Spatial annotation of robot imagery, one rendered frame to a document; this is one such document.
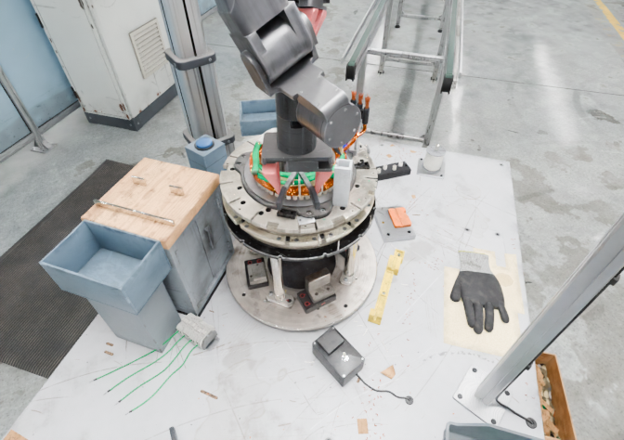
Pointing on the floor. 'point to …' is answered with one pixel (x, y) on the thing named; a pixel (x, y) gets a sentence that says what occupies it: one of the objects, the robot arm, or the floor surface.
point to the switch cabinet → (106, 43)
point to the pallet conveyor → (448, 76)
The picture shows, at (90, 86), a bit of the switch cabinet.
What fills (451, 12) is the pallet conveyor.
